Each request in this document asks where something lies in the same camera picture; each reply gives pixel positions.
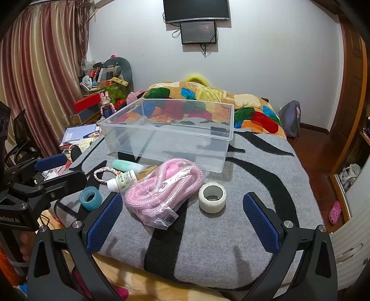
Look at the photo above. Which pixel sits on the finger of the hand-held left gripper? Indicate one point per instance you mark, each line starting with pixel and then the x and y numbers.
pixel 65 179
pixel 49 162

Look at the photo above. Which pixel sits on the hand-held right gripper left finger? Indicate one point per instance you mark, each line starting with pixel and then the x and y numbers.
pixel 105 222

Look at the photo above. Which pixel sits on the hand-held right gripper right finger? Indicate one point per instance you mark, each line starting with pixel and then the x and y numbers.
pixel 260 222

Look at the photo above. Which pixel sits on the teal tape roll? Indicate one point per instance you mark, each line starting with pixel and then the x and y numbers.
pixel 86 203

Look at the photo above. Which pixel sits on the white bottle with label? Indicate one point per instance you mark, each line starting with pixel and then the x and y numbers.
pixel 125 179

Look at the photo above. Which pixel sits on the white tape roll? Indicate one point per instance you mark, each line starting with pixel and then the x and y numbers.
pixel 212 206

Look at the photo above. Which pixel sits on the mint green tube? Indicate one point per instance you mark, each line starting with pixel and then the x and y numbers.
pixel 124 165

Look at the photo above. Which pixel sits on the clear plastic storage box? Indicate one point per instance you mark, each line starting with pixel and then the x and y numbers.
pixel 173 144

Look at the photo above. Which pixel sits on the person's left hand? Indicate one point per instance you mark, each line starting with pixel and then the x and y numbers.
pixel 26 246

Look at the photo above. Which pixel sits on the blue white booklet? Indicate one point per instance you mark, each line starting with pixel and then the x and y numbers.
pixel 76 134

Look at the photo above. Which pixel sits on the black chair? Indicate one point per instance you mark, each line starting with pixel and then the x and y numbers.
pixel 24 130

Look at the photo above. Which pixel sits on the grey black patterned blanket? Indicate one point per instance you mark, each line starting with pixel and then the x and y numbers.
pixel 254 173

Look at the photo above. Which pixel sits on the red box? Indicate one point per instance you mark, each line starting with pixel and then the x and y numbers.
pixel 86 102

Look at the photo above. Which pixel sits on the pink clog shoe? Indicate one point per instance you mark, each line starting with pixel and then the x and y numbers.
pixel 334 212

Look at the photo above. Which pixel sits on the pink bunny toy figure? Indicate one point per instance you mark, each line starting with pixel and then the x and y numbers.
pixel 106 104

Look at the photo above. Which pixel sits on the pink beige curtain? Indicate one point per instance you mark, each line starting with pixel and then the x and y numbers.
pixel 37 72

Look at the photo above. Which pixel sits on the white slatted cabinet door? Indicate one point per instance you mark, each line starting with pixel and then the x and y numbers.
pixel 352 231

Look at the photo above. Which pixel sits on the cluttered side table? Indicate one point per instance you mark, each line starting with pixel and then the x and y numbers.
pixel 101 84

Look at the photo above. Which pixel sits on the white shoes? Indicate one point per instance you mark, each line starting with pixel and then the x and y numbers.
pixel 350 176

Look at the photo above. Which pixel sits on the pink knitted hat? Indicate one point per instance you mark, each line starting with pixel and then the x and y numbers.
pixel 134 95

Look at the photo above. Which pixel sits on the grey purple backpack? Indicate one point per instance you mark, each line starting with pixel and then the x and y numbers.
pixel 290 118

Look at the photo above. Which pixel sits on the grey plush pillow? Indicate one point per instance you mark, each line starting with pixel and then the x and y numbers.
pixel 125 69

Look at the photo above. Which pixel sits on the colourful patchwork blanket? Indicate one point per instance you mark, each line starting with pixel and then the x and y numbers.
pixel 202 92

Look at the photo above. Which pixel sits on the yellow plush pillow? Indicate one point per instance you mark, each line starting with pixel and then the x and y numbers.
pixel 196 78

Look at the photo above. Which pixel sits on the brown wooden door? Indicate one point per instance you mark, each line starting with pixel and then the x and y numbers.
pixel 351 81

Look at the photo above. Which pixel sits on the small black wall monitor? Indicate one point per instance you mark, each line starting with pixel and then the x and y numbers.
pixel 198 32

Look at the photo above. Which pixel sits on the black wall television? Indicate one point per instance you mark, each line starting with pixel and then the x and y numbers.
pixel 196 10

